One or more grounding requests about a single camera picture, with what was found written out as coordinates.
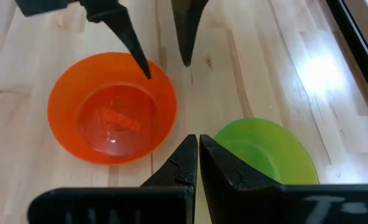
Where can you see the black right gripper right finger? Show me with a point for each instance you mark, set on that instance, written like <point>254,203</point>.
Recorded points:
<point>227,180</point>

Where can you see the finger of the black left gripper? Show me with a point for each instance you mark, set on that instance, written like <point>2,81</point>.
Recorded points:
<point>118,21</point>
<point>186,31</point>

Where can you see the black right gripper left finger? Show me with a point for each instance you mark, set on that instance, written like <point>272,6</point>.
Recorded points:
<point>177,168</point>

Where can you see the green plastic bowl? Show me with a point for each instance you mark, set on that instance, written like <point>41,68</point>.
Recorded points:
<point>280,149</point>

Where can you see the orange plastic bowl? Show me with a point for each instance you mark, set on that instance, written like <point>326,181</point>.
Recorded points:
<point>78,109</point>

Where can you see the black aluminium rig frame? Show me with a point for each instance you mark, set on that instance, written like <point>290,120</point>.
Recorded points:
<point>358,46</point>

